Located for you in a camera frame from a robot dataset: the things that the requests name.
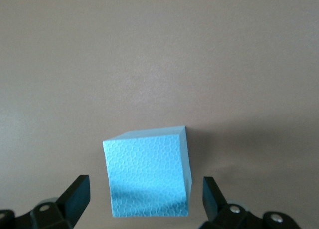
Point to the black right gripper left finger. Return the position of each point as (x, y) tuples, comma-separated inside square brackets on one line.
[(74, 199)]

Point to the blue foam block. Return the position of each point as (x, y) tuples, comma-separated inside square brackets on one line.
[(147, 174)]

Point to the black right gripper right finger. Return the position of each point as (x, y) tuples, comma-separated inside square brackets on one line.
[(211, 201)]

